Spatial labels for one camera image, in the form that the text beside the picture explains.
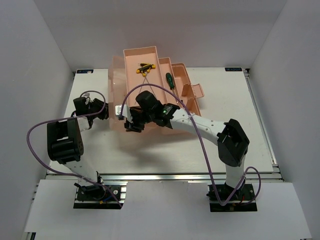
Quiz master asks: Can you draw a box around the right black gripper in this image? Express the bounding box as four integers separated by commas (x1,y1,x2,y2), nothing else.
125,108,155,133

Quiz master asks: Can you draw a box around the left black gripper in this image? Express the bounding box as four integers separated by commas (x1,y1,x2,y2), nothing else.
87,97,117,120

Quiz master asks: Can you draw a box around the pink plastic toolbox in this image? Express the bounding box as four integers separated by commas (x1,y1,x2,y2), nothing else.
108,46,204,133

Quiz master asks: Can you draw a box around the yellow black T-handle hex key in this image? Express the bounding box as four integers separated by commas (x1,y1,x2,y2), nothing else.
135,62,157,101

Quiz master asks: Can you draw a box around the green handle screwdriver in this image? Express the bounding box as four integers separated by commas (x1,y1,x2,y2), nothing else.
165,72,178,97

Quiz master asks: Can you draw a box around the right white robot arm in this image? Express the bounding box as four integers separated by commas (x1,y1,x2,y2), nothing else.
115,90,250,200

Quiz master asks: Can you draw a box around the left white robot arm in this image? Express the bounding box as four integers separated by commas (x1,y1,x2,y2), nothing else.
46,96,109,200

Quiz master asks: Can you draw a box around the blue label sticker left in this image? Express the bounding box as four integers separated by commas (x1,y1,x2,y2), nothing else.
76,69,94,74

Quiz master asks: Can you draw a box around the blue label sticker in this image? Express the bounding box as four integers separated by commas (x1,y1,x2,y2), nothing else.
224,67,243,72
76,69,94,74

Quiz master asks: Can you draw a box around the blue label sticker right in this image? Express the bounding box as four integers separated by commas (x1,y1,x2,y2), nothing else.
224,67,243,72

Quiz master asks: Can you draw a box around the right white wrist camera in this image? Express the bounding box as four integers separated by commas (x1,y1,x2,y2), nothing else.
114,104,132,123

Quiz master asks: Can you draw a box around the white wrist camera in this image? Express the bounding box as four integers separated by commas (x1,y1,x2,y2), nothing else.
114,104,132,123
80,92,91,100

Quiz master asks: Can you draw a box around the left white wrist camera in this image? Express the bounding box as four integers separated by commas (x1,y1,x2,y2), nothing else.
80,92,91,100

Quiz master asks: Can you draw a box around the aluminium table front rail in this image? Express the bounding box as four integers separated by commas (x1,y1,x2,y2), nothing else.
102,172,283,181

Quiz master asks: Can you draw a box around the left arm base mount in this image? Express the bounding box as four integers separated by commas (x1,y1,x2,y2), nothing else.
73,182,123,210

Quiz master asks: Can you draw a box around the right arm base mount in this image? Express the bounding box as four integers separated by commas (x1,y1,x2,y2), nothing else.
206,183,258,213

